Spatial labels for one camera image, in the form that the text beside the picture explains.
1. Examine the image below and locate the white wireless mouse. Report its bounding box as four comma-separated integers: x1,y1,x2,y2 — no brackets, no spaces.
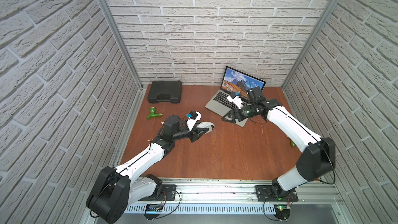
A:
197,121,215,134

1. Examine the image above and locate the silver laptop with mountain wallpaper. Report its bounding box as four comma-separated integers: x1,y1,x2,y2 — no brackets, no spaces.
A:
205,66,266,117

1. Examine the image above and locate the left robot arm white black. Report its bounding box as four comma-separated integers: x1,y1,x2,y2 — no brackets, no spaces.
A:
86,112,215,224

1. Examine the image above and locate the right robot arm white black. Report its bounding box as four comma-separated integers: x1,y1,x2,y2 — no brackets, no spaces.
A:
222,87,335,198

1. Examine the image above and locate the green plastic toy left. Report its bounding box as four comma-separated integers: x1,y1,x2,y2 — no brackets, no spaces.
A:
147,107,163,120

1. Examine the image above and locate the black plastic tool case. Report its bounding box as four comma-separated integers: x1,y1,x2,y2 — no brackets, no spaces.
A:
147,80,182,104

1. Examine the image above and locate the left controller board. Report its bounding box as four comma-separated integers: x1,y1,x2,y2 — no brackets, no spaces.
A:
144,204,163,220

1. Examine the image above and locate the controller board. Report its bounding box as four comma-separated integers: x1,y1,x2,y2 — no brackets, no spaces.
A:
274,205,291,221
144,204,163,220

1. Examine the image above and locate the right controller board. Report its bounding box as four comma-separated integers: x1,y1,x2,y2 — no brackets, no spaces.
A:
274,205,291,221

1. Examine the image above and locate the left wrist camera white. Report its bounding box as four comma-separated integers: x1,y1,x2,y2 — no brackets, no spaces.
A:
186,111,202,131

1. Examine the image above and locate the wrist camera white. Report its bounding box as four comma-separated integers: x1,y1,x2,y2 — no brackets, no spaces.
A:
227,92,244,109
186,111,202,131

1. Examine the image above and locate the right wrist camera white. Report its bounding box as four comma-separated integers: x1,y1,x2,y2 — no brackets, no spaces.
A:
227,92,244,109

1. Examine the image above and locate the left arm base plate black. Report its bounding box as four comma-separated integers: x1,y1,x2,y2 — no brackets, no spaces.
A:
140,184,177,202

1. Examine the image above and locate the aluminium rail frame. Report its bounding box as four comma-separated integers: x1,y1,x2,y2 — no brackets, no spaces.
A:
121,178,353,224

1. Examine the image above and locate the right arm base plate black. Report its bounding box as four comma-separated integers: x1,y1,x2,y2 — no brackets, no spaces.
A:
255,185,299,203

